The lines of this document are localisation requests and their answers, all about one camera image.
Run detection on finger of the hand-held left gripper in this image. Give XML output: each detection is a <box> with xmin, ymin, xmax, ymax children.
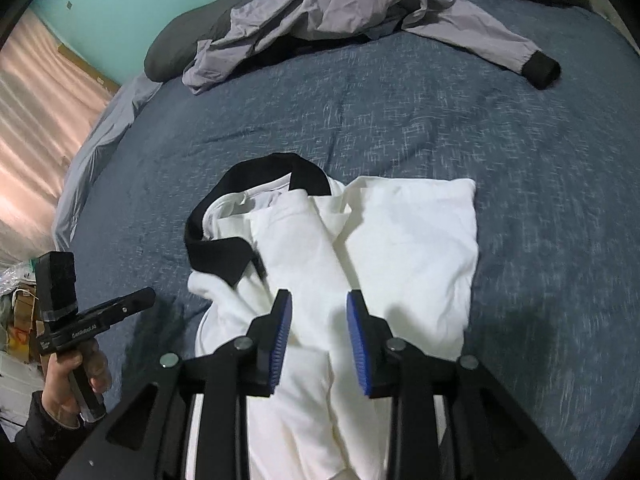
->
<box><xmin>92</xmin><ymin>287</ymin><xmax>157</xmax><ymax>322</ymax></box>

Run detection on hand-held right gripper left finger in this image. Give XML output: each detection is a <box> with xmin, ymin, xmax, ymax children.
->
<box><xmin>57</xmin><ymin>289</ymin><xmax>293</xmax><ymax>480</ymax></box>

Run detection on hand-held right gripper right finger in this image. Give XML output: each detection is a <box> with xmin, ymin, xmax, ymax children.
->
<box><xmin>346</xmin><ymin>290</ymin><xmax>576</xmax><ymax>480</ymax></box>

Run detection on white polo shirt black collar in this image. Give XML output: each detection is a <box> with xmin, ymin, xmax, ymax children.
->
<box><xmin>184</xmin><ymin>152</ymin><xmax>479</xmax><ymax>480</ymax></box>

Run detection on person's left forearm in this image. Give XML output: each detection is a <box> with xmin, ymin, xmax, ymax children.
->
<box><xmin>15</xmin><ymin>392</ymin><xmax>86</xmax><ymax>471</ymax></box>

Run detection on person's left hand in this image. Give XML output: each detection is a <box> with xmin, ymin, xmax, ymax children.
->
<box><xmin>42</xmin><ymin>349</ymin><xmax>112</xmax><ymax>428</ymax></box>

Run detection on brown cardboard box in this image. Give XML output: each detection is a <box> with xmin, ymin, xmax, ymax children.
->
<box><xmin>7</xmin><ymin>287</ymin><xmax>47</xmax><ymax>361</ymax></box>

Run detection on clear plastic bag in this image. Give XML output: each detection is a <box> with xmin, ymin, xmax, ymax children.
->
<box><xmin>0</xmin><ymin>260</ymin><xmax>41</xmax><ymax>306</ymax></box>

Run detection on light grey duvet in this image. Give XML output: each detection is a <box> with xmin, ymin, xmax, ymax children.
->
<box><xmin>52</xmin><ymin>75</ymin><xmax>163</xmax><ymax>251</ymax></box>

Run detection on pink curtain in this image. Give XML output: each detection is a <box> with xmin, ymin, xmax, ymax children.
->
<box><xmin>0</xmin><ymin>10</ymin><xmax>123</xmax><ymax>266</ymax></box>

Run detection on wooden board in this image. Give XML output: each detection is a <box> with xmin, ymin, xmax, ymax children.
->
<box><xmin>57</xmin><ymin>44</ymin><xmax>121</xmax><ymax>92</ymax></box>

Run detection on blue bed sheet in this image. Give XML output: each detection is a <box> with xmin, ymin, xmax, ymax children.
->
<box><xmin>65</xmin><ymin>0</ymin><xmax>640</xmax><ymax>480</ymax></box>

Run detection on dark grey long pillow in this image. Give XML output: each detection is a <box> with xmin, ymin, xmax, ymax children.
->
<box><xmin>144</xmin><ymin>0</ymin><xmax>593</xmax><ymax>83</ymax></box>

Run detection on grey jacket black cuffs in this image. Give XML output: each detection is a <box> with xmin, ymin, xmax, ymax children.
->
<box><xmin>181</xmin><ymin>0</ymin><xmax>562</xmax><ymax>96</ymax></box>

